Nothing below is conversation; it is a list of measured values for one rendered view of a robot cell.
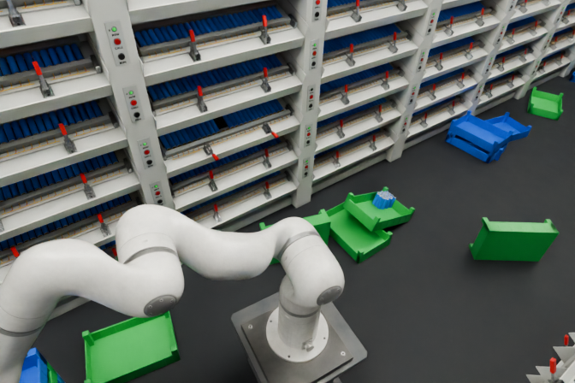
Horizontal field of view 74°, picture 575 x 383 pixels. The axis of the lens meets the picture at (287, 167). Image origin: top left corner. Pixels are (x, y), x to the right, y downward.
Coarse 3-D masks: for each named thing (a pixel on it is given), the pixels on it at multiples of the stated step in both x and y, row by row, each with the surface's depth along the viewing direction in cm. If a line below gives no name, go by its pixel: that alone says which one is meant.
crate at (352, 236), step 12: (336, 216) 196; (348, 216) 196; (336, 228) 190; (348, 228) 190; (360, 228) 190; (336, 240) 183; (348, 240) 184; (360, 240) 184; (372, 240) 184; (384, 240) 182; (348, 252) 178; (360, 252) 169; (372, 252) 176
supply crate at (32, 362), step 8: (32, 352) 102; (24, 360) 103; (32, 360) 102; (40, 360) 103; (24, 368) 105; (32, 368) 106; (40, 368) 101; (24, 376) 104; (32, 376) 104; (40, 376) 100
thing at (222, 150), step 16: (288, 96) 166; (224, 128) 156; (256, 128) 160; (272, 128) 162; (288, 128) 164; (160, 144) 145; (224, 144) 152; (240, 144) 154; (256, 144) 160; (176, 160) 143; (192, 160) 145; (208, 160) 149
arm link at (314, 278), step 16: (304, 240) 91; (320, 240) 93; (288, 256) 90; (304, 256) 88; (320, 256) 88; (288, 272) 90; (304, 272) 86; (320, 272) 85; (336, 272) 86; (288, 288) 99; (304, 288) 86; (320, 288) 84; (336, 288) 86; (288, 304) 100; (304, 304) 88; (320, 304) 87
